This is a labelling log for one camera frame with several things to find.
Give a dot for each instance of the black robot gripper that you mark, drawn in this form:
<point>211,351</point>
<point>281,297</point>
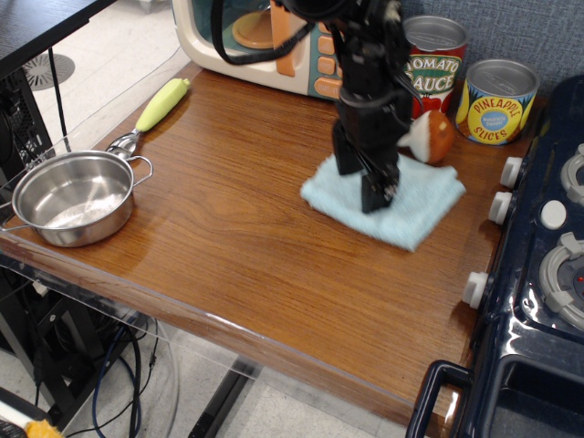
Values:
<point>365,137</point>

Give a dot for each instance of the light blue towel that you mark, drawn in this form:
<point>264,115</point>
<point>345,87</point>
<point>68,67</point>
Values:
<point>425,196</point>

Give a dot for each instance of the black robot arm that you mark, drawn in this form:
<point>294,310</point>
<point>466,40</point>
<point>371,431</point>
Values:
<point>368,36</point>

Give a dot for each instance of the white stove knob top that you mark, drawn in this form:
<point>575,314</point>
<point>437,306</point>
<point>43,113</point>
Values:
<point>510,172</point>

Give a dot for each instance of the white stove knob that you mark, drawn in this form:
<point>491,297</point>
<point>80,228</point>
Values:
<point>510,172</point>
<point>474,289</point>
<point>499,207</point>

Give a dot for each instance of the brown plush mushroom toy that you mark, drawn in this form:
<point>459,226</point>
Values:
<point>430,137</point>

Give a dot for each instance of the toy microwave oven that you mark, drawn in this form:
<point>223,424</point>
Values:
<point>310,69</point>

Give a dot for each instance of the white stove knob middle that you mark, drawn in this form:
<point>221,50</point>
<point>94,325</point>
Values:
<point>499,207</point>

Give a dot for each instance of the tomato sauce can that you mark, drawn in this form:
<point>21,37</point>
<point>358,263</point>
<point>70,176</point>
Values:
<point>438,45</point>

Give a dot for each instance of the white stove knob bottom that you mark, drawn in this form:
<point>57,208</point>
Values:
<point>474,289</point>

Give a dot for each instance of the pineapple slices can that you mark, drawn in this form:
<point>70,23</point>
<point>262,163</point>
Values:
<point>496,100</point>

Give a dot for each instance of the orange toy plate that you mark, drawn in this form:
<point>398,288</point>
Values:
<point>254,30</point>

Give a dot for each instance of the dark blue toy stove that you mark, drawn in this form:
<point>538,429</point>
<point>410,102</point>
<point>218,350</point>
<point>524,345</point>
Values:
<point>526,374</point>

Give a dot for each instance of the stainless steel pot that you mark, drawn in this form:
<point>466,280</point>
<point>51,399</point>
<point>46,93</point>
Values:
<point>78,198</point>

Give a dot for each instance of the black table leg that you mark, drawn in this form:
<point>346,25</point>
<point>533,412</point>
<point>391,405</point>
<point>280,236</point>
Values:
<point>218,408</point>

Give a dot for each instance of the black side desk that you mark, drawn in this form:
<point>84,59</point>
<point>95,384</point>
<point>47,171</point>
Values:
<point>28,28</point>

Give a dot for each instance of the green handled metal scoop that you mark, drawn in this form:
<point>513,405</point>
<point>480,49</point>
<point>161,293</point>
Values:
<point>160,105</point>

